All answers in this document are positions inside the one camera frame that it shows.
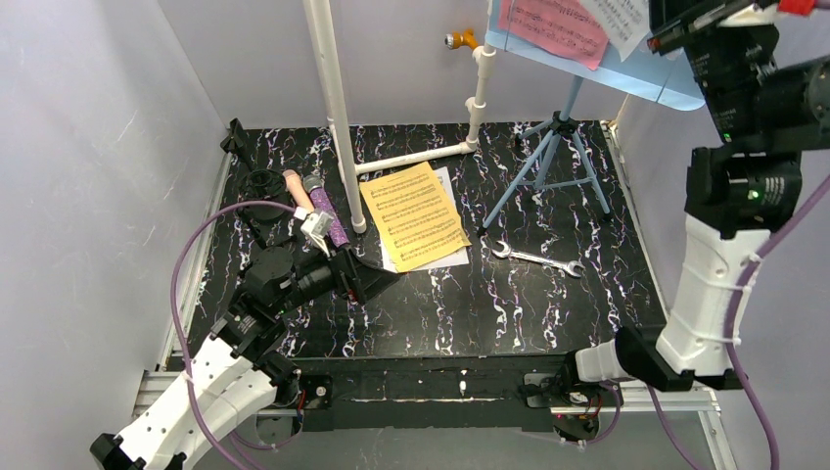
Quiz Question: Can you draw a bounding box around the blue tripod music stand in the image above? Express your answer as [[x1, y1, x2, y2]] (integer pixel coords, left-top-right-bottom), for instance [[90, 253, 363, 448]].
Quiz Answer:
[[477, 1, 704, 236]]

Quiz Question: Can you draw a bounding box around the yellow sheet music page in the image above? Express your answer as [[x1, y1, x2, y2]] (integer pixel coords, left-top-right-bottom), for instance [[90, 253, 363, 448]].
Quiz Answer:
[[359, 163, 471, 273]]

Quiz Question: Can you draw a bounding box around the pink paper sheet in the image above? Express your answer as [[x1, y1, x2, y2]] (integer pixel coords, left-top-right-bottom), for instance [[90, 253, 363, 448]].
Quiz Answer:
[[497, 0, 609, 71]]

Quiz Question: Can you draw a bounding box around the purple glitter microphone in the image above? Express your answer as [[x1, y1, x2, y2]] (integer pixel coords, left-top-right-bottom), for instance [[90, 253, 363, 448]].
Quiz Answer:
[[302, 174, 350, 248]]

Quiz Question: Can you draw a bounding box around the black tripod shock-mount stand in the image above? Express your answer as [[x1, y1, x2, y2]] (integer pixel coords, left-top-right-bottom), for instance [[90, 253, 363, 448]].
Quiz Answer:
[[235, 169, 297, 251]]

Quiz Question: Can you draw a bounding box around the black round-base microphone stand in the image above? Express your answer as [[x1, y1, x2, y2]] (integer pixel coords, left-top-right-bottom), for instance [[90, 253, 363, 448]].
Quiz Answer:
[[220, 118, 290, 226]]

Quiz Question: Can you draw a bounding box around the pink toy microphone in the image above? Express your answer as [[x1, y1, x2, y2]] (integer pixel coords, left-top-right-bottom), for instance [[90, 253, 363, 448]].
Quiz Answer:
[[283, 169, 315, 212]]

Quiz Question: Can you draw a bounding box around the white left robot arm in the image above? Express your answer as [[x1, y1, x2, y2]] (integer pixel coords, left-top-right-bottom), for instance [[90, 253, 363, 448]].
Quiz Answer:
[[90, 246, 399, 469]]

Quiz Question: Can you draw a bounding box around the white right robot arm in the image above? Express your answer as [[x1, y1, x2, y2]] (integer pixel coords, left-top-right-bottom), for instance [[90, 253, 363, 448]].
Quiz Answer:
[[561, 1, 829, 392]]

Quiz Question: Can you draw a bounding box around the orange pipe valve fitting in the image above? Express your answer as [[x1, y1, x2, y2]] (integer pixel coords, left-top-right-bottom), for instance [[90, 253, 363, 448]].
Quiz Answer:
[[444, 28, 480, 51]]

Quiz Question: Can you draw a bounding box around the silver open-end wrench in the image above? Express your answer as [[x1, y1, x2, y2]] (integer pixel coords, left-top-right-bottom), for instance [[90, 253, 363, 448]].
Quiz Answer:
[[490, 241, 584, 278]]

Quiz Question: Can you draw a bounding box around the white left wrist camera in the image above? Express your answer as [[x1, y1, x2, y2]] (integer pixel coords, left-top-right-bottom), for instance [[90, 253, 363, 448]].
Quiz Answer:
[[294, 207, 334, 258]]

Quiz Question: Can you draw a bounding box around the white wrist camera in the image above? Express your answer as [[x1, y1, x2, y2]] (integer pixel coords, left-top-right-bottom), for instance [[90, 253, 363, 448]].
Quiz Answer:
[[719, 0, 818, 28], [294, 207, 334, 258]]

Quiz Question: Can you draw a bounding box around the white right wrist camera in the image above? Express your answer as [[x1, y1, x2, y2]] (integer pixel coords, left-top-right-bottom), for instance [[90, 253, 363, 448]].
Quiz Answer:
[[719, 0, 818, 28]]

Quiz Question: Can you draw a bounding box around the white PVC pipe frame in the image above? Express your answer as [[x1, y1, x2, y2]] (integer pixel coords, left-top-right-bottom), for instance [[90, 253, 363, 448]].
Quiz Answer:
[[302, 0, 496, 234]]

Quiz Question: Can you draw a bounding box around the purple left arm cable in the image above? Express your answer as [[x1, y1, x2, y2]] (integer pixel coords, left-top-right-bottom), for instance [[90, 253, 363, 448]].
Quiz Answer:
[[169, 199, 309, 470]]

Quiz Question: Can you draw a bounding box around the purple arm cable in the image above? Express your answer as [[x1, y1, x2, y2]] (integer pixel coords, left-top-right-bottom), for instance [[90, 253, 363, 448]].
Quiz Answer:
[[169, 199, 309, 470], [583, 174, 830, 470]]

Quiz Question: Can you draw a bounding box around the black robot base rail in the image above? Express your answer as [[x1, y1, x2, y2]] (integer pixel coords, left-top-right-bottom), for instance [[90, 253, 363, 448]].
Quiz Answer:
[[296, 353, 615, 432]]

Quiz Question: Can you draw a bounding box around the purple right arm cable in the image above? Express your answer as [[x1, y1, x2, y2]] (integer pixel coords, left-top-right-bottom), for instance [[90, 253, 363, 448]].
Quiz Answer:
[[583, 174, 830, 470]]

